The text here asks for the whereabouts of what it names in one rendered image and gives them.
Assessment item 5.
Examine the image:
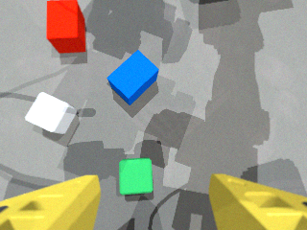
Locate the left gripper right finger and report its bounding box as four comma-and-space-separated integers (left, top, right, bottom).
208, 173, 307, 230

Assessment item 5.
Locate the red block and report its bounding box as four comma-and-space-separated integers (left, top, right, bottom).
47, 0, 85, 54

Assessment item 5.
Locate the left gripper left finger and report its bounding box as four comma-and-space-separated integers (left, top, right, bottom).
0, 175, 101, 230

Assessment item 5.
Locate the blue rectangular block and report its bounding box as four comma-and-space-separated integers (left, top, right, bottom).
107, 50, 159, 105

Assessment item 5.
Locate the green cube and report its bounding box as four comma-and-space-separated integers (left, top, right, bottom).
119, 157, 153, 195

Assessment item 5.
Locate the white cube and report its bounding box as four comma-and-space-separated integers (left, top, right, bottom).
26, 92, 78, 134

